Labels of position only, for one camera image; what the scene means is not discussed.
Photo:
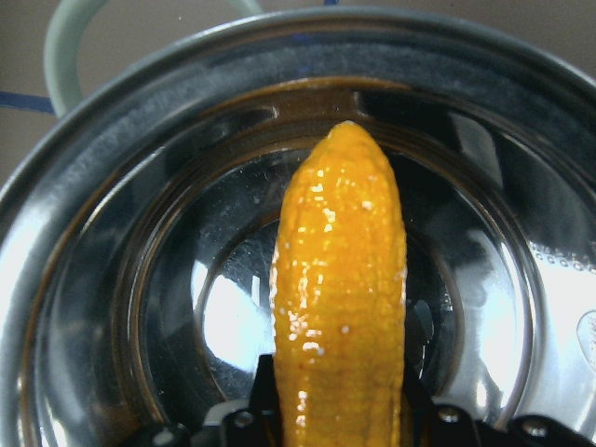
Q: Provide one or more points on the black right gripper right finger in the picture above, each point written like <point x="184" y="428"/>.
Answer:
<point x="415" y="417"/>

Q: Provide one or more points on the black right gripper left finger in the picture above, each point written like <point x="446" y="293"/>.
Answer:
<point x="264" y="404"/>

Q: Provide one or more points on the yellow corn cob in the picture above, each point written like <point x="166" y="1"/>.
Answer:
<point x="338" y="296"/>

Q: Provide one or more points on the steel pot with handles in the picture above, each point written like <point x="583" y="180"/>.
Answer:
<point x="264" y="233"/>

